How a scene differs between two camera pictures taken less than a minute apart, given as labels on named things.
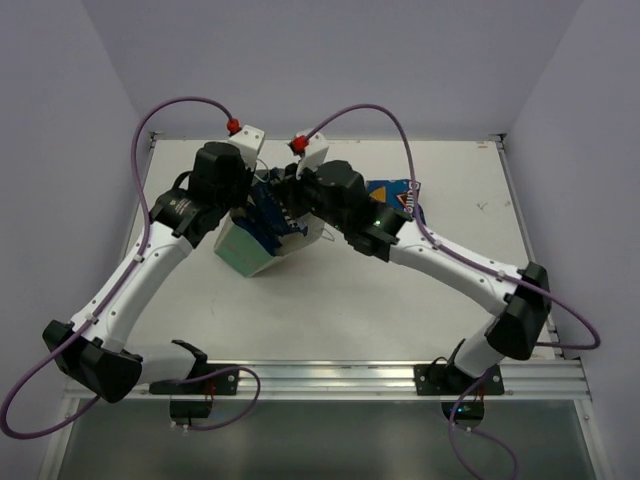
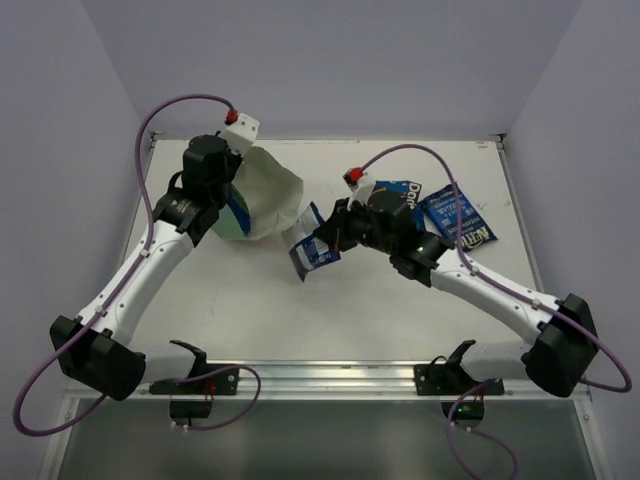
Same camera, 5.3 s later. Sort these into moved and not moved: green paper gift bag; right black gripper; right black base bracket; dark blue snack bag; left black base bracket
Moved: dark blue snack bag; right black gripper; green paper gift bag
Not moved: right black base bracket; left black base bracket
